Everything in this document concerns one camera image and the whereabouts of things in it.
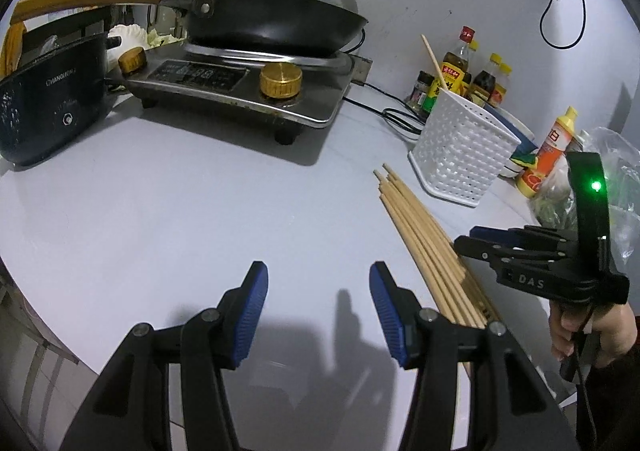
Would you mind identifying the pile of wooden chopsticks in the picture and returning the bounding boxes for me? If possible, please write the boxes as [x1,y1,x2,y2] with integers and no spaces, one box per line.
[372,163,503,377]

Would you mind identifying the napa cabbage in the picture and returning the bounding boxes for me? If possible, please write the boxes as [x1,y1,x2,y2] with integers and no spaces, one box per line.
[147,28,186,49]

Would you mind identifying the blue bowl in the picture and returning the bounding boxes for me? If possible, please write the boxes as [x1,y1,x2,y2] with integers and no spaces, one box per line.
[487,104,537,158]

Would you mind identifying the gold knurled knob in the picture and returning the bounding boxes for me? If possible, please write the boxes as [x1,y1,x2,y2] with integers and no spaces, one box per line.
[259,63,303,99]
[117,47,147,76]

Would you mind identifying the white plastic utensil basket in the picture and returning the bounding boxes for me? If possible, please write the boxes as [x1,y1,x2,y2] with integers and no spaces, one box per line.
[407,90,523,208]

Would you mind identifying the orange bottle with yellow cap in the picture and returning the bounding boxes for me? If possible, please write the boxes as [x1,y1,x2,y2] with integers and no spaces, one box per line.
[516,106,579,199]

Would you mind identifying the person's right forearm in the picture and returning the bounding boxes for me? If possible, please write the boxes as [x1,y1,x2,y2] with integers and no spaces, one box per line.
[575,331,640,451]

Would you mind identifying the red cap soy sauce bottle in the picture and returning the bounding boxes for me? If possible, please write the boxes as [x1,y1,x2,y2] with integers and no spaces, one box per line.
[424,26,476,116]

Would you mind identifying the steel induction cooker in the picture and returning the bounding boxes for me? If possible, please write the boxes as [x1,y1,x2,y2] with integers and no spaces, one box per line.
[122,43,373,144]

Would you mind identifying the black lid spice jar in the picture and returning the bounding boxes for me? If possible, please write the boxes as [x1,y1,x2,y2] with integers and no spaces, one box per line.
[407,72,435,114]

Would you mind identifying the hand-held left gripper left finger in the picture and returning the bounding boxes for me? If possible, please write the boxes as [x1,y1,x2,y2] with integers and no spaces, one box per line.
[59,261,269,451]

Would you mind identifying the person's right hand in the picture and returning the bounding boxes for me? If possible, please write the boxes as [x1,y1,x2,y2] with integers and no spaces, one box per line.
[548,303,639,368]

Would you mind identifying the black cooker power cable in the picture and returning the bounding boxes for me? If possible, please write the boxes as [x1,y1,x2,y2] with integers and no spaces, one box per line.
[342,81,426,142]

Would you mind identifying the dark blue electric pot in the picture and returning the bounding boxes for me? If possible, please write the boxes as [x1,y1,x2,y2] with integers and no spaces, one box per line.
[0,33,110,166]

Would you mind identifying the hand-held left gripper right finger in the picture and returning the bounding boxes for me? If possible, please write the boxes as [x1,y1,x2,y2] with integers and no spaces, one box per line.
[369,261,581,451]

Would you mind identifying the white scalloped dish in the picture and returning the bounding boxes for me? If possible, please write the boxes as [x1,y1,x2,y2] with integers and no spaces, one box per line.
[107,23,148,50]

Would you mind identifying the yellow green sponge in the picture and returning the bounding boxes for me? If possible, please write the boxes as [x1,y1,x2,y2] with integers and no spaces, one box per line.
[509,151,540,172]

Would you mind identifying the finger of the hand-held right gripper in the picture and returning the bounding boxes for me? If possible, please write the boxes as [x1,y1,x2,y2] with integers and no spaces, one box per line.
[453,235,579,265]
[469,225,577,245]

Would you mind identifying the plastic bag of greens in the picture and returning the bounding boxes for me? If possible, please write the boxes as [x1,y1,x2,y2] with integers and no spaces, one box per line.
[530,127,640,282]

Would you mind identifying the black metal rack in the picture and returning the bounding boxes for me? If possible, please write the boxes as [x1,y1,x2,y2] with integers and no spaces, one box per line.
[22,6,113,54]

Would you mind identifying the light wooden chopstick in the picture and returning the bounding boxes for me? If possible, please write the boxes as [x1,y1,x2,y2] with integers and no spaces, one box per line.
[421,34,447,92]

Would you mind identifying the black wok with wooden handle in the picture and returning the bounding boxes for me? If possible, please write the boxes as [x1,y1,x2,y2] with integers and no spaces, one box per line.
[10,0,368,58]

